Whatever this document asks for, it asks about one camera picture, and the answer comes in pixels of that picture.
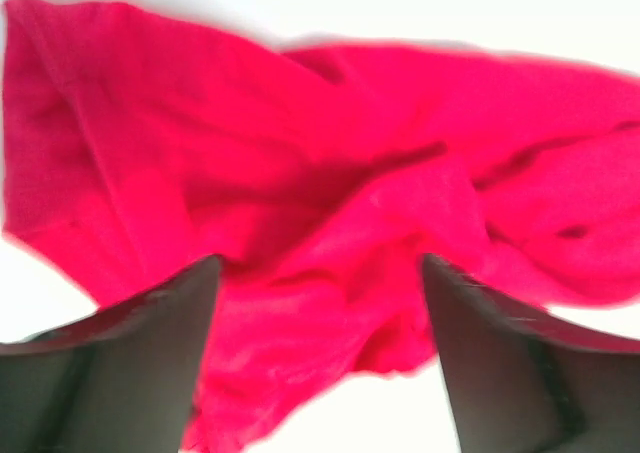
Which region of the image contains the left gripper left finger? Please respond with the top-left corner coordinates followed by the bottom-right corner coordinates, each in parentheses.
top-left (1, 256), bottom-right (220, 453)

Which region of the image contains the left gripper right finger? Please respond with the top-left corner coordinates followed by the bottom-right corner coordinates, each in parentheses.
top-left (422, 255), bottom-right (639, 453)

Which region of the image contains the red t shirt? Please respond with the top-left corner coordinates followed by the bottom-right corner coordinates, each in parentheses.
top-left (3, 0), bottom-right (639, 452)

